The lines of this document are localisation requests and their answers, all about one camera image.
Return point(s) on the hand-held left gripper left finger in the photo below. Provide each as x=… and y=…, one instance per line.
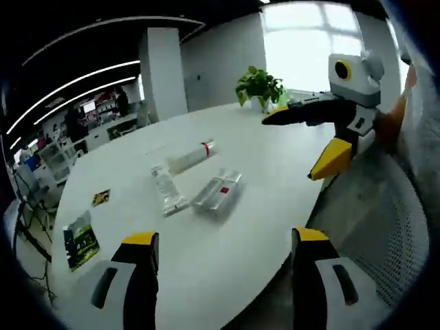
x=137, y=275

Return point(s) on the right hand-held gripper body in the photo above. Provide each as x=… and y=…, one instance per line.
x=357, y=82

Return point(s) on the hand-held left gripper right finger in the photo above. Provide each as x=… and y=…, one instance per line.
x=309, y=275

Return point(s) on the green foil packet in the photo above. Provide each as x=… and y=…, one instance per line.
x=80, y=240

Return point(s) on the white skincare tube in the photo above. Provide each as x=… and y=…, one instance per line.
x=168, y=190

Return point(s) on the clear packet red label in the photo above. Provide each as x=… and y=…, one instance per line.
x=209, y=189

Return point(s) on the tall red-collar skincare bottle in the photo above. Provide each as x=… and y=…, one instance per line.
x=192, y=156

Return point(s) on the person's right hand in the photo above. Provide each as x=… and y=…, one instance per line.
x=390, y=127

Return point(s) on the large window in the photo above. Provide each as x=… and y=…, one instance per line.
x=309, y=51

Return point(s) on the potted green plant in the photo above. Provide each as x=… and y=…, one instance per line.
x=258, y=84

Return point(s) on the mesh office chair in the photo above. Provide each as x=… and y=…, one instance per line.
x=378, y=223

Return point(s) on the small gold packet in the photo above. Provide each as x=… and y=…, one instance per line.
x=101, y=197

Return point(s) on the white shelf cart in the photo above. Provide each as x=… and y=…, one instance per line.
x=56, y=161

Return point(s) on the white counter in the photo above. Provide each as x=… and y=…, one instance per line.
x=99, y=134

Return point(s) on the computer monitor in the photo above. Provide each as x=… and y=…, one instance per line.
x=89, y=107

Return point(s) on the ceiling light strip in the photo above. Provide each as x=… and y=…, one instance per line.
x=103, y=86
x=86, y=74

